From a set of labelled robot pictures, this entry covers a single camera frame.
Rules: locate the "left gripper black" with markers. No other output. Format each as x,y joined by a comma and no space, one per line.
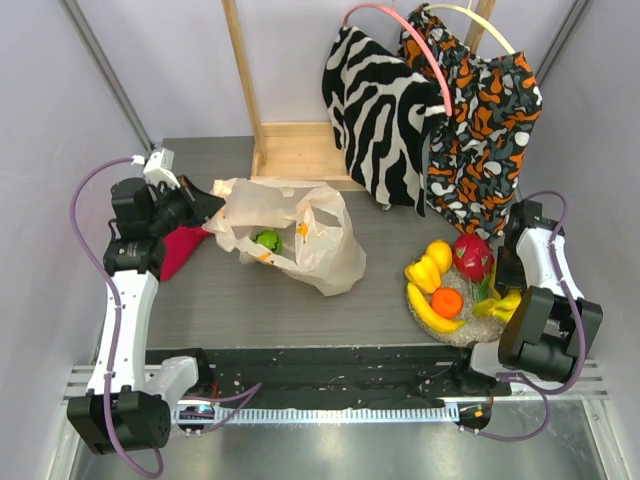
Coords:
200,205

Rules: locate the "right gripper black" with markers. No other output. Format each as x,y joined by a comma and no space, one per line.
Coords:
507,270

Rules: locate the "fake red dragon fruit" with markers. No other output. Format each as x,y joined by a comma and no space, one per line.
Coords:
474,260

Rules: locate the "fake orange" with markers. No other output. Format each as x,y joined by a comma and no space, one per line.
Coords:
447,302

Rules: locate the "fake green apple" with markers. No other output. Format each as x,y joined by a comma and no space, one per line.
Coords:
270,239

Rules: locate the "fake yellow lemon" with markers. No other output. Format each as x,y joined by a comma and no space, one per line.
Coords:
441,253

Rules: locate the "fake yellow bell pepper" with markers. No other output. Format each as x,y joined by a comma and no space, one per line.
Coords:
425,274

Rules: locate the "fake yellow banana bunch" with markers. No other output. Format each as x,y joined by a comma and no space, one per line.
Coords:
427,316

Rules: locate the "banana print plastic bag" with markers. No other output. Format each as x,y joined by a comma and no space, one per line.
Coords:
319,246

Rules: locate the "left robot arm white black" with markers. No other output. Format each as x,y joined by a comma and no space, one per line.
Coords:
122,408

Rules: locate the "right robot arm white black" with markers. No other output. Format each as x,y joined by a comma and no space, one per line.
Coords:
549,324

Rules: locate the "red cloth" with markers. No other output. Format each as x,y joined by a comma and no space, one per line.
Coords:
180,245

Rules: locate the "speckled silver plate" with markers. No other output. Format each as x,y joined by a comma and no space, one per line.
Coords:
460,331

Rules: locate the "wooden clothes rack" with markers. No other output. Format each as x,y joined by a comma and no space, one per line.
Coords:
302,151

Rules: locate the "orange camouflage garment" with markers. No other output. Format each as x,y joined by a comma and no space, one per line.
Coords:
472,162

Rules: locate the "black white zebra garment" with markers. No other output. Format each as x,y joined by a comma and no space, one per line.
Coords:
382,113

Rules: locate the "pink clothes hanger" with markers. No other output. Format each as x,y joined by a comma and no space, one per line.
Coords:
391,12

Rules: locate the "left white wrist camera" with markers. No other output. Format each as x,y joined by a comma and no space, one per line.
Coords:
157,168

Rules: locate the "white cable duct strip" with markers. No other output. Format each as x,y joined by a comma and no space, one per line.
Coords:
196,416

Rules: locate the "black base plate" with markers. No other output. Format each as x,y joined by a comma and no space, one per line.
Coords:
338,378

